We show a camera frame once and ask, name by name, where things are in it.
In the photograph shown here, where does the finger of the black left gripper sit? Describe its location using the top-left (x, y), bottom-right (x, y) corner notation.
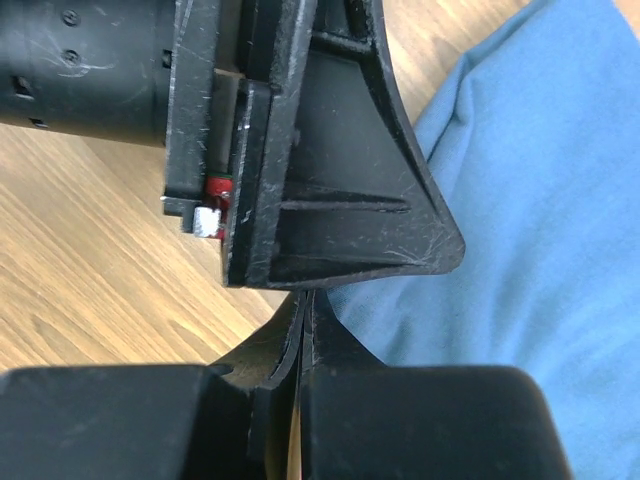
top-left (223, 1), bottom-right (465, 290)

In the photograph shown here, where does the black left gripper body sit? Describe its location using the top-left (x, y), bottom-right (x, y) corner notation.
top-left (1, 1), bottom-right (300, 231)

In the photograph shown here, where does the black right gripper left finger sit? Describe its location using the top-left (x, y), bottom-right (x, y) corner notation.
top-left (1, 294), bottom-right (305, 479)

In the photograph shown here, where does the blue-grey t-shirt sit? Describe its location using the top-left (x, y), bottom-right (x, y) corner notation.
top-left (329, 1), bottom-right (639, 479)

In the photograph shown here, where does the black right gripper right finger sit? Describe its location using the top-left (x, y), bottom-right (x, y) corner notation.
top-left (299, 291), bottom-right (571, 479)

